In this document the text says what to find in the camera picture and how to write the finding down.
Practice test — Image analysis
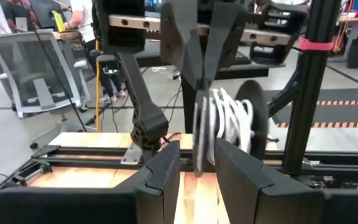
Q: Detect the black cable spool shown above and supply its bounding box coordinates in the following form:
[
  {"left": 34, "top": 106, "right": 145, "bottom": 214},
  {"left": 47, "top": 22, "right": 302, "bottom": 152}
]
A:
[{"left": 192, "top": 79, "right": 270, "bottom": 178}]

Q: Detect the black bin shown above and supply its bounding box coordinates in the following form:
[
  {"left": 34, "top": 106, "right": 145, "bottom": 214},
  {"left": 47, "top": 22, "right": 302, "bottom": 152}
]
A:
[{"left": 346, "top": 39, "right": 358, "bottom": 69}]

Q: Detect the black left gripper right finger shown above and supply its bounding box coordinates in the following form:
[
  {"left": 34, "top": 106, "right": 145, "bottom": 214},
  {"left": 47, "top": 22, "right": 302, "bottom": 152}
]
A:
[{"left": 213, "top": 138, "right": 358, "bottom": 224}]

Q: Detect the thin black slanted pole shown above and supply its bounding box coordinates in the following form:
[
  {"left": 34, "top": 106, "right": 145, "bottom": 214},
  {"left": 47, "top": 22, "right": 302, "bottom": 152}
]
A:
[{"left": 26, "top": 12, "right": 88, "bottom": 133}]

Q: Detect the white grey office chair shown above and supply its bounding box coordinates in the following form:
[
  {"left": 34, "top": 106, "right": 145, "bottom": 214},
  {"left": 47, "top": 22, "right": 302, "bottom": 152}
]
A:
[{"left": 0, "top": 29, "right": 98, "bottom": 150}]

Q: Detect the white cable bundle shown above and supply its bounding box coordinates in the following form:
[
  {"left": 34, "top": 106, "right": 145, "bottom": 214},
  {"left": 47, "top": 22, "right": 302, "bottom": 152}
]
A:
[{"left": 150, "top": 65, "right": 183, "bottom": 81}]

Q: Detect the red tape band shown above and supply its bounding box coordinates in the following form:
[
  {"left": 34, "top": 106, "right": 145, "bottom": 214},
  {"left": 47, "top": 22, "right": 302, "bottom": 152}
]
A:
[{"left": 298, "top": 37, "right": 335, "bottom": 52}]

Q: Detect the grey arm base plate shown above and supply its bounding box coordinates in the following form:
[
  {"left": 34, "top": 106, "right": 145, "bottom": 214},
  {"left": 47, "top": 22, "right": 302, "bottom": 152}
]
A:
[{"left": 120, "top": 142, "right": 143, "bottom": 166}]

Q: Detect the black orange striped mat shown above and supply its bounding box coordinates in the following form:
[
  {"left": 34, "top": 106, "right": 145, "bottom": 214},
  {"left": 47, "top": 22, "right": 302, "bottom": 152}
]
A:
[{"left": 264, "top": 88, "right": 358, "bottom": 129}]

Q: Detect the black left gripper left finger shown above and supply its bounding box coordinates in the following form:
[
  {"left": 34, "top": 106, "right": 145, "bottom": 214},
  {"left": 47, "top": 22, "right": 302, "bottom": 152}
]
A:
[{"left": 0, "top": 140, "right": 181, "bottom": 224}]

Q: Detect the yellow cable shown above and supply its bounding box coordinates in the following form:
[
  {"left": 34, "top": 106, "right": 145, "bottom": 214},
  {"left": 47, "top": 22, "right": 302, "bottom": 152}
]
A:
[{"left": 94, "top": 40, "right": 102, "bottom": 133}]

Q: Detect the white cord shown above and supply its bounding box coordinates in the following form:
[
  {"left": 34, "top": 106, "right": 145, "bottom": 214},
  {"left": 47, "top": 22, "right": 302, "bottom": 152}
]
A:
[{"left": 194, "top": 88, "right": 256, "bottom": 174}]

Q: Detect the black clamp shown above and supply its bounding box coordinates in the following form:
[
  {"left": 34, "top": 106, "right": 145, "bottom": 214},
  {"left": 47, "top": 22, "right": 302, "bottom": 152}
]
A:
[{"left": 11, "top": 161, "right": 53, "bottom": 187}]

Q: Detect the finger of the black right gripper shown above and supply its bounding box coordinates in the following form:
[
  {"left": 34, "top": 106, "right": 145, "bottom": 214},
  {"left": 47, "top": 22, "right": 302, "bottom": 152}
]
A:
[
  {"left": 202, "top": 1, "right": 249, "bottom": 85},
  {"left": 159, "top": 0, "right": 205, "bottom": 91}
]

